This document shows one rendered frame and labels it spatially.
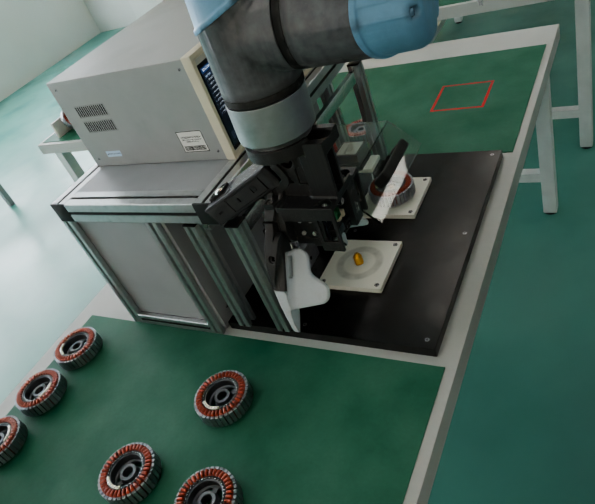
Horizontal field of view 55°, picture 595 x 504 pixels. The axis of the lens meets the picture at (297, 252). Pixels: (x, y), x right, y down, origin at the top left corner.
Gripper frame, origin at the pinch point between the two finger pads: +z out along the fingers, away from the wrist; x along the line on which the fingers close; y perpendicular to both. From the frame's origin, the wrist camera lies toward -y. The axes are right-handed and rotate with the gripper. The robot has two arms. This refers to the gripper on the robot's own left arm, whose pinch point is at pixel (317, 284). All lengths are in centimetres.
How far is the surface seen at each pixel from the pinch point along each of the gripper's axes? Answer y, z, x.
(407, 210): -14, 36, 61
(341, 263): -24, 37, 42
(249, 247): -28.8, 15.5, 22.8
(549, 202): 4, 105, 158
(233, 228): -29.8, 10.5, 22.1
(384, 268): -13, 36, 42
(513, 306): -2, 113, 107
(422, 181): -13, 36, 73
